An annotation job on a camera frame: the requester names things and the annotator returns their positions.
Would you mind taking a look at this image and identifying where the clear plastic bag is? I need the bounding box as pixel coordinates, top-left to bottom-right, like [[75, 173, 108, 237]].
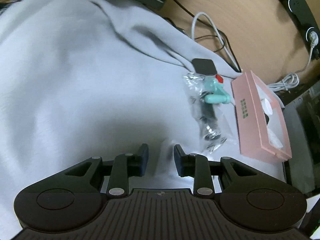
[[183, 73, 238, 154]]

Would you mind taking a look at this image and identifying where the teal plastic tool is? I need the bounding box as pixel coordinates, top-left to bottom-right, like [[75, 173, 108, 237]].
[[204, 76, 231, 104]]

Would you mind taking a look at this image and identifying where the red box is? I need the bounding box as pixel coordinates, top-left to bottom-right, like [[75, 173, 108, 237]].
[[215, 74, 223, 83]]

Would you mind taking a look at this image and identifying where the pink cardboard box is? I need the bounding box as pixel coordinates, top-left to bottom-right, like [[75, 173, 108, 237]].
[[232, 71, 292, 163]]

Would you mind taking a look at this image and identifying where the black object in box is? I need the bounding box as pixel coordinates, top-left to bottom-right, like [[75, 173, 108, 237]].
[[264, 114, 270, 125]]

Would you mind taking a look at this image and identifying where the white jar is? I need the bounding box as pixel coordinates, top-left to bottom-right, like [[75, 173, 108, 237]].
[[260, 98, 273, 116]]

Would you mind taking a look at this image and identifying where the grey cloth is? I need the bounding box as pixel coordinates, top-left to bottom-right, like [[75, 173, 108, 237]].
[[0, 0, 287, 240]]

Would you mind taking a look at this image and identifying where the black square pad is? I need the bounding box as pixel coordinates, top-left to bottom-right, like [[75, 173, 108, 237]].
[[191, 59, 217, 76]]

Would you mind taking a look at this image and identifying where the white plug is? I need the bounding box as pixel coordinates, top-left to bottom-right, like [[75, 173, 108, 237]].
[[309, 31, 319, 49]]

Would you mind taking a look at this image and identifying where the black power strip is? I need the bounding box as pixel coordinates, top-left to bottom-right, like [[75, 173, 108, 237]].
[[279, 0, 319, 50]]

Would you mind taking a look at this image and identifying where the white cable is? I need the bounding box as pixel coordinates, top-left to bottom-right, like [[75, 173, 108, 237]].
[[191, 11, 315, 92]]

